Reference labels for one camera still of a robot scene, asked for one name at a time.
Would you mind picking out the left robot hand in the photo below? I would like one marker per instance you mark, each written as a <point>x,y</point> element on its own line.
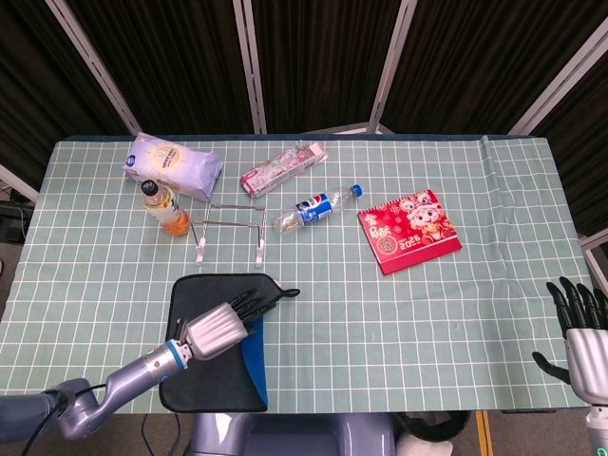
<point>216,330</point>

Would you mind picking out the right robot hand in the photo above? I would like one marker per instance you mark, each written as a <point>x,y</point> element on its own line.
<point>589,356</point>

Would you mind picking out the black and blue cloth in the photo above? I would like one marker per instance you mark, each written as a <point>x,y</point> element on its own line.
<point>214,385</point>

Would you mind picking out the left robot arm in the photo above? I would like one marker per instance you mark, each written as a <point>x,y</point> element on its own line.
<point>138,375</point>

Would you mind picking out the grey robot torso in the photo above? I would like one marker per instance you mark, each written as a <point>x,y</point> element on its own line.
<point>285,434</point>

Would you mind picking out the orange juice bottle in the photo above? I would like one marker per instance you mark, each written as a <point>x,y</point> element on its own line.
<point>166,209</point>

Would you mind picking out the clear Pepsi bottle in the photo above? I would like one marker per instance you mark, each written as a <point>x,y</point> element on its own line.
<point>313,209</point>

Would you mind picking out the green checked tablecloth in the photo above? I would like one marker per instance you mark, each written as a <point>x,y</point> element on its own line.
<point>380,332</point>

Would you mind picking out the black trash bin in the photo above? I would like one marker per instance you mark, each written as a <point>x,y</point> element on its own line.
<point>432,423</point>

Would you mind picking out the pink toothpaste box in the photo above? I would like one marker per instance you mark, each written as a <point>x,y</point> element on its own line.
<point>280,171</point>

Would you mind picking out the white lavender food bag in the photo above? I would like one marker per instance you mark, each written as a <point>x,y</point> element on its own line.
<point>180,161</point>

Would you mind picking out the white plastic object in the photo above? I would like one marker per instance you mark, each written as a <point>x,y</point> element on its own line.
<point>423,449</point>

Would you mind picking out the dark pleated screen panel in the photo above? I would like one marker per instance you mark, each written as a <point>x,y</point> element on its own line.
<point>579,157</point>
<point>38,95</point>
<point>323,62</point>
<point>176,66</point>
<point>475,62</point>

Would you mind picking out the red desk calendar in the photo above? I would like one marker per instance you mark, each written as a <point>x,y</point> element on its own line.
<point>408,233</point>

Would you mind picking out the white screen frame post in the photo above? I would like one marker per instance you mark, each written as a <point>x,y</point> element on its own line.
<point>249,66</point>
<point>390,66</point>
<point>16,183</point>
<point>90,62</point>
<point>556,81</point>
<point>596,249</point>

